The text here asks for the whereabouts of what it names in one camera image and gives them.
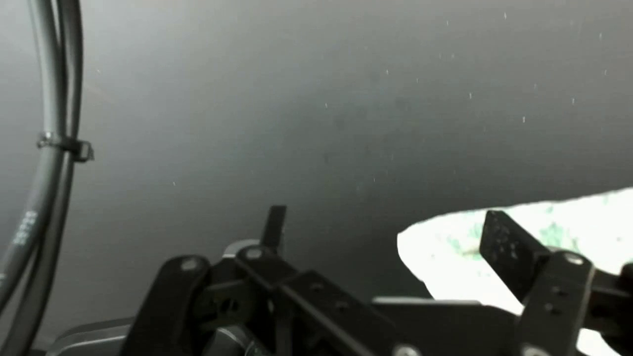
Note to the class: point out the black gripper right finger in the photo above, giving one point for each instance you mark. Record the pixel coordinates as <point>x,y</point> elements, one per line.
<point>560,291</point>

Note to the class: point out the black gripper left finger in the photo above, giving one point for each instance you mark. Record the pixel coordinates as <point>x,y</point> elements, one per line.
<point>253,299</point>

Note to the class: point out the white cloth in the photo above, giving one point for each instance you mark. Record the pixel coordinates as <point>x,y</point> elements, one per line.
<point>469,309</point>

